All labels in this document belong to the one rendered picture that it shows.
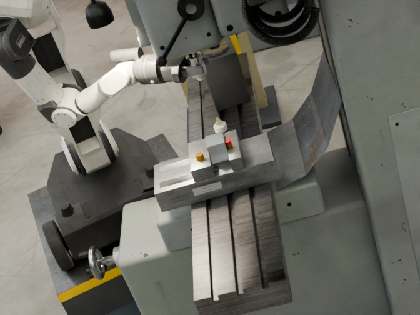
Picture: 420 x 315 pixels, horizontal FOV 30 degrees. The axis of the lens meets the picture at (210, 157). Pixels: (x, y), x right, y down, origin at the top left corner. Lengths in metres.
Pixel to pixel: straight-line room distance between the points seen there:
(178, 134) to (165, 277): 2.00
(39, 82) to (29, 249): 1.75
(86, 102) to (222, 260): 0.72
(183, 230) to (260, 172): 0.33
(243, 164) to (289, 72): 2.54
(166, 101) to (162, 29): 2.70
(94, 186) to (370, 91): 1.43
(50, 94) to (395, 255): 1.16
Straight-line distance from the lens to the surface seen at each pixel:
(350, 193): 2.43
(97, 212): 2.98
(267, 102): 4.32
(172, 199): 2.22
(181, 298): 2.56
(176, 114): 4.61
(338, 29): 2.00
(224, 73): 2.55
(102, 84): 2.36
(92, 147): 3.06
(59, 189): 3.26
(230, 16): 2.07
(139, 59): 2.31
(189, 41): 2.11
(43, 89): 2.44
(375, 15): 2.00
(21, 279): 3.89
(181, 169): 2.26
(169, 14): 2.08
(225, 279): 1.96
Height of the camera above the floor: 2.22
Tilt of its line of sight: 33 degrees down
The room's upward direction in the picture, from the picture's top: 20 degrees counter-clockwise
